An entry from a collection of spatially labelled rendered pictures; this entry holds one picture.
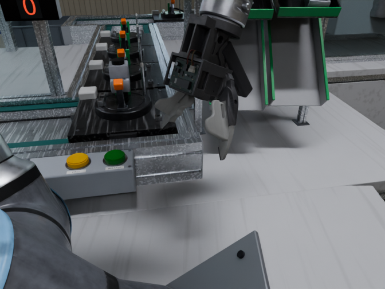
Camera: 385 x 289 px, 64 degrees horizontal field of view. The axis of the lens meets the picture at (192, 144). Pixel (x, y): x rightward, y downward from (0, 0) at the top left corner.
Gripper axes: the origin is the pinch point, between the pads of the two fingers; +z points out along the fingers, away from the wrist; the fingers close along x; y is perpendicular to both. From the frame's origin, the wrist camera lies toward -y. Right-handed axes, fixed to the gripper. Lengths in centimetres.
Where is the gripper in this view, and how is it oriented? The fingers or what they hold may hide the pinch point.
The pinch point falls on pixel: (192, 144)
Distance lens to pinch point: 53.4
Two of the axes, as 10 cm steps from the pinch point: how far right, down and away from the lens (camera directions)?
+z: -2.9, 9.3, 2.2
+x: 6.8, 3.6, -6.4
